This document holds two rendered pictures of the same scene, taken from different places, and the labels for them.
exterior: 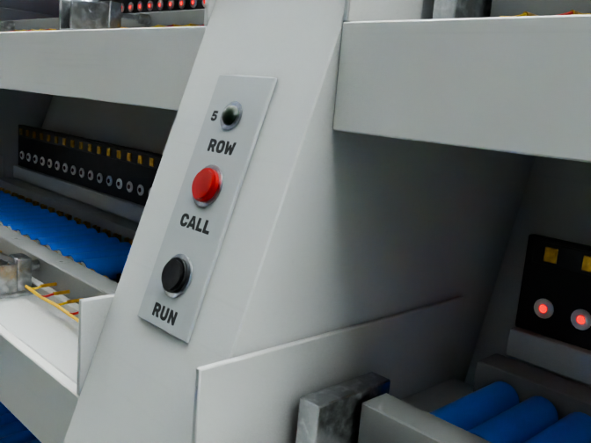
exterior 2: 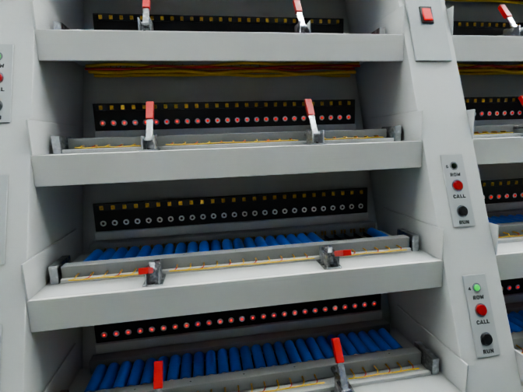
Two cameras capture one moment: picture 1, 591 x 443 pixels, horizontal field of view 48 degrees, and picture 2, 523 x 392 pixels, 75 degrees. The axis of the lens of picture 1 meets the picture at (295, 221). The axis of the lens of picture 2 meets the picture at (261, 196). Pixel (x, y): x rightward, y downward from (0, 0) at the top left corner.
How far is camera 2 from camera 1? 0.72 m
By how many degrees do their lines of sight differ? 53
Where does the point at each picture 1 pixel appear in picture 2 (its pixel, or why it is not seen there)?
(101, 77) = (361, 161)
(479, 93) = (505, 152)
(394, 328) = not seen: hidden behind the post
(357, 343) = not seen: hidden behind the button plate
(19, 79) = (285, 169)
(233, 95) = (450, 160)
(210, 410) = (495, 235)
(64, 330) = (380, 257)
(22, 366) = (402, 270)
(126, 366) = (457, 242)
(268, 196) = (476, 183)
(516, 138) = (513, 159)
